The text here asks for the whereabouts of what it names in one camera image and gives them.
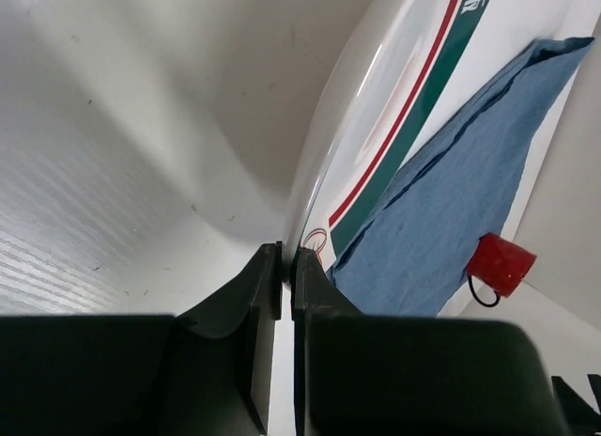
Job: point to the blue cloth napkin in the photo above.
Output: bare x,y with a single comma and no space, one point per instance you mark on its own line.
409,257

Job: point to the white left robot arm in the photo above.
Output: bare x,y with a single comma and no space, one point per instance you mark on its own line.
577,403

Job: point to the red mug black handle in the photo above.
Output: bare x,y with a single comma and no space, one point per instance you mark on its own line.
499,264

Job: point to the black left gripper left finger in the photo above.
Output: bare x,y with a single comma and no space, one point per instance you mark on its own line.
206,371

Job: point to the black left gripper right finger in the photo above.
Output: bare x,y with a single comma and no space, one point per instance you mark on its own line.
358,374

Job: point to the white plate green red rim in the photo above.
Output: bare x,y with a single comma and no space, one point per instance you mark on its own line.
406,69

